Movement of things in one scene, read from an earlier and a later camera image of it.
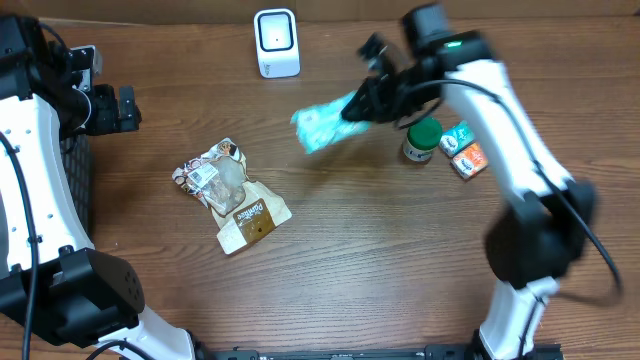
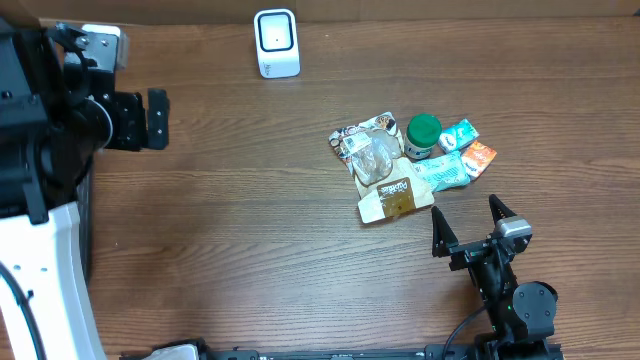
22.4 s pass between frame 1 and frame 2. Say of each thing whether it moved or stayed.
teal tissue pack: stayed
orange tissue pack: stayed
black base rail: stayed
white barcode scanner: stayed
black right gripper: moved
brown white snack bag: moved
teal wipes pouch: moved
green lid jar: stayed
